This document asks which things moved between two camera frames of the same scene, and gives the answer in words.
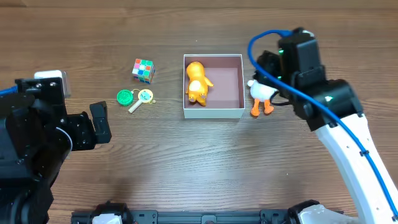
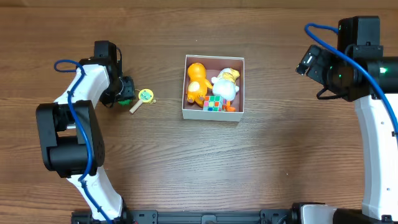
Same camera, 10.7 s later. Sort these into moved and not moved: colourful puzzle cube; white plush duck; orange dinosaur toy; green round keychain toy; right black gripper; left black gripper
Moved: colourful puzzle cube; left black gripper; white plush duck; right black gripper
Not moved: orange dinosaur toy; green round keychain toy
